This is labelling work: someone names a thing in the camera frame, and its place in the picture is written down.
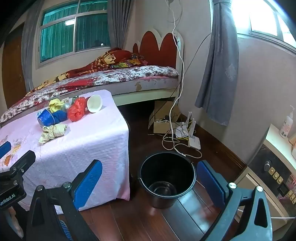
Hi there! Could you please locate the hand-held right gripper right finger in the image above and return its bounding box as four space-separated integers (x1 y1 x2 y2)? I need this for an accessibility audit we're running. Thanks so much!
196 160 276 241

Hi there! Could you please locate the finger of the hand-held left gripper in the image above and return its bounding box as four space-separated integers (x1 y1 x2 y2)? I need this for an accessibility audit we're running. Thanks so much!
9 150 36 173
0 141 12 159

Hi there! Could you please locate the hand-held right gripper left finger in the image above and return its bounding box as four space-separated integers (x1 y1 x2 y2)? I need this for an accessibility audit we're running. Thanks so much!
25 159 103 241

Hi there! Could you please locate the cream cloth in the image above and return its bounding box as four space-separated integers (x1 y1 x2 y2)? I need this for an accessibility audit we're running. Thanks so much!
39 124 68 144

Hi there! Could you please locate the blue paper cup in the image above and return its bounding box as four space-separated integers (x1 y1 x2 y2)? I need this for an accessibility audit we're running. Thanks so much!
37 109 56 127

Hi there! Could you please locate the black plastic bucket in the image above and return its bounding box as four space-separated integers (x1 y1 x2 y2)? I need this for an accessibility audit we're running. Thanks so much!
138 152 197 209

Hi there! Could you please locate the yellow cloth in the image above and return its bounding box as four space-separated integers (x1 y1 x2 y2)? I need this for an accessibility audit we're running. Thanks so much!
48 99 66 114

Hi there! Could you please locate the red plastic bag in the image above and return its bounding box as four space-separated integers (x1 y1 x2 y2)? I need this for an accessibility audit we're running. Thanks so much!
67 97 86 122

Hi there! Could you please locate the white paper cup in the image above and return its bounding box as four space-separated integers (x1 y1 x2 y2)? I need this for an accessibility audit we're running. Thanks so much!
86 94 103 113

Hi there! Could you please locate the person's left hand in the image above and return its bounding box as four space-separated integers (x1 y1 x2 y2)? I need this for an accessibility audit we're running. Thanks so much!
11 215 24 239

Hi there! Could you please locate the pink tablecloth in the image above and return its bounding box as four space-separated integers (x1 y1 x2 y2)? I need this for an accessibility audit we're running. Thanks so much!
0 89 130 211

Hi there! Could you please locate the white router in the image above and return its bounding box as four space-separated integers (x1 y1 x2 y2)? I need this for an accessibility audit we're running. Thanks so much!
186 111 201 150

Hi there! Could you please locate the blue striped slipper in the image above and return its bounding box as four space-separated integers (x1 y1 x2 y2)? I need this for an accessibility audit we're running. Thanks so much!
59 219 71 240

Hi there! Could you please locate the black safe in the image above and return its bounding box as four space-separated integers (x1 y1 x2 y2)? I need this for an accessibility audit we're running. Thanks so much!
247 142 296 209

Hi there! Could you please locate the cardboard box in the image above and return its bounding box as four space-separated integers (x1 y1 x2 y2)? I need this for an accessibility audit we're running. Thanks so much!
148 100 182 134

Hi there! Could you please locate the brown wooden door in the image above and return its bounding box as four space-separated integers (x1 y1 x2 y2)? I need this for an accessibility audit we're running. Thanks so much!
2 23 28 109

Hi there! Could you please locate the white cabinet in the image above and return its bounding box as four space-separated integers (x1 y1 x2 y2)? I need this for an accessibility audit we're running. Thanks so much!
233 124 296 223

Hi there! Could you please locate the white lotion bottle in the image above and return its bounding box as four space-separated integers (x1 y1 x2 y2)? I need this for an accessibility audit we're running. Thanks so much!
279 105 295 139

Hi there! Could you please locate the sheer grey curtain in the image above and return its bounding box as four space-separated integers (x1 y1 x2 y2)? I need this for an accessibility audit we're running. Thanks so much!
22 7 44 91

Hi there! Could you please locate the grey patterned curtain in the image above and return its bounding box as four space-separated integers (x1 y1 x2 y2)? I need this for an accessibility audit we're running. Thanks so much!
195 0 239 127

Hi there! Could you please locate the floral mattress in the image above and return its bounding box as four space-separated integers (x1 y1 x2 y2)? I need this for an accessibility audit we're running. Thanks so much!
0 65 180 127

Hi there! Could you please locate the red patterned blanket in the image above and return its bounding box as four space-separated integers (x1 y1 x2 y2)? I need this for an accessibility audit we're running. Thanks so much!
32 47 148 92

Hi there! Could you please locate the large window with green curtain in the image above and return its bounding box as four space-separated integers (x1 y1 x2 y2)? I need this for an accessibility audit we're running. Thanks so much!
36 0 116 67

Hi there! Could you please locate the red padded headboard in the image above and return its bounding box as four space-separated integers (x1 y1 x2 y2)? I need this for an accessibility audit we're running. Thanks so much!
132 28 184 70

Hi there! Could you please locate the narrow grey curtain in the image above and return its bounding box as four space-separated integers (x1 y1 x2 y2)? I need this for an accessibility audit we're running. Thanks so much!
107 0 136 50

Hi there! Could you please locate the bright small window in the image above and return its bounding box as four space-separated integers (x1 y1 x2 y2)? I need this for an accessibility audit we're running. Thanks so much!
236 0 296 47

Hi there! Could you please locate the white cable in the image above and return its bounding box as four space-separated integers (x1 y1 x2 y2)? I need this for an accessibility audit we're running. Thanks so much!
162 0 203 159

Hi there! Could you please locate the white bed frame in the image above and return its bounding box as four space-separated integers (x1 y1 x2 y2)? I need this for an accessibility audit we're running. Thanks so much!
113 77 183 107

